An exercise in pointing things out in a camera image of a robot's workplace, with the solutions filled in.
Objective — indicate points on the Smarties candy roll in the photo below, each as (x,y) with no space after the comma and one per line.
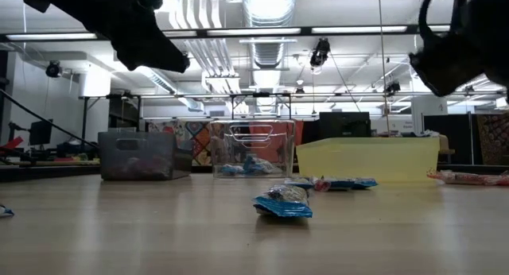
(453,177)
(320,185)
(495,180)

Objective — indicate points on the dark smoky plastic bin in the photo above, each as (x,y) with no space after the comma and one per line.
(159,148)

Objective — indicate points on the small black monitor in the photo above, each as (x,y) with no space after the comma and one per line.
(40,132)

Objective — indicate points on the black partition panel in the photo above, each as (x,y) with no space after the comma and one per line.
(449,140)

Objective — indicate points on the red plastic piece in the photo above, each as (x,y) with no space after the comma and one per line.
(10,143)

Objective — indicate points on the clear plastic bin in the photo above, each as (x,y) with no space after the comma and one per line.
(254,148)

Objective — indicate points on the brown patterned panel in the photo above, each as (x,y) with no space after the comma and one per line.
(493,138)

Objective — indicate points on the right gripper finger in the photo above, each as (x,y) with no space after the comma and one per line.
(431,54)
(445,78)

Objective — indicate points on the black overhead camera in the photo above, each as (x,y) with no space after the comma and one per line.
(320,52)

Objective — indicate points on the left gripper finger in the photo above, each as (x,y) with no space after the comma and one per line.
(167,48)
(143,56)

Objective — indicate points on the colourful patterned cloth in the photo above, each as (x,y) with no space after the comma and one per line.
(199,138)

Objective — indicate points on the wide black monitor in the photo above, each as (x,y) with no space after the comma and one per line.
(344,126)

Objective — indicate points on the overhead frame beam with lights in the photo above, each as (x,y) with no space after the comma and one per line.
(306,29)

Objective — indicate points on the silver ventilation duct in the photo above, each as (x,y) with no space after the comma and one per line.
(267,52)

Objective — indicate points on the black ceiling camera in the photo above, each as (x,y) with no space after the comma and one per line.
(53,68)
(392,87)

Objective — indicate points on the yellow plastic bin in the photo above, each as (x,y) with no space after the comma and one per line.
(370,159)

